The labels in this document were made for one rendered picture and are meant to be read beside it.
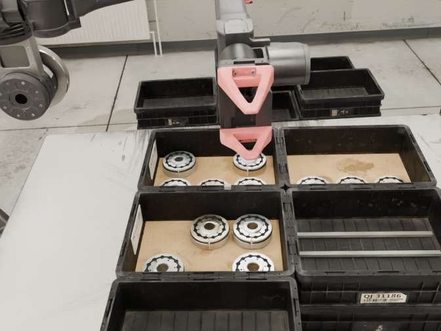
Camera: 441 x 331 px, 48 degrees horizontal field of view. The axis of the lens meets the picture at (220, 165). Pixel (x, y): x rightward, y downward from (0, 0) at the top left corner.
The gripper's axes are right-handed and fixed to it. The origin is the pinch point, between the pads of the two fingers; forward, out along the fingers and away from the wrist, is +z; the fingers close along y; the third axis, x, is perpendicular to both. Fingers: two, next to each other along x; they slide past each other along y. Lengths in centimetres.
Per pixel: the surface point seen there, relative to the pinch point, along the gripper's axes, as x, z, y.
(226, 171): 0, -74, 62
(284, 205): -13, -47, 53
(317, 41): -92, -355, 140
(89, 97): 94, -284, 145
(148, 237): 23, -47, 62
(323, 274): -18, -23, 52
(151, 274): 19, -26, 52
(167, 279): 16, -24, 52
